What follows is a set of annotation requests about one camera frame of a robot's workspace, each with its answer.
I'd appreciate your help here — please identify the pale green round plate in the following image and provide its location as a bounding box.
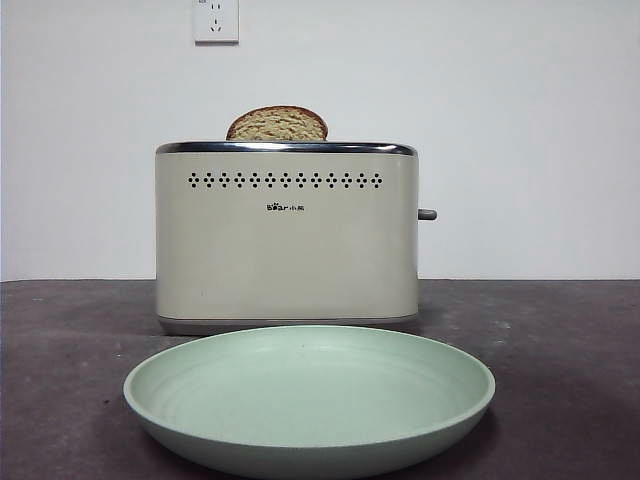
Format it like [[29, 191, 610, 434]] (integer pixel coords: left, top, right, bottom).
[[122, 324, 497, 480]]

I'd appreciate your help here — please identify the cream two-slot toaster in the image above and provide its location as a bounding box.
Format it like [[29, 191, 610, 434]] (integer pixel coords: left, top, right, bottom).
[[154, 140, 421, 337]]

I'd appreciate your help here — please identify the large toasted bread slice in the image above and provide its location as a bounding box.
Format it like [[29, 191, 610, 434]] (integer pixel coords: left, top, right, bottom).
[[225, 105, 330, 142]]

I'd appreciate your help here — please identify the white wall socket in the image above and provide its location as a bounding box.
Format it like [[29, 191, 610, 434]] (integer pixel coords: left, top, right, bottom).
[[193, 0, 241, 46]]

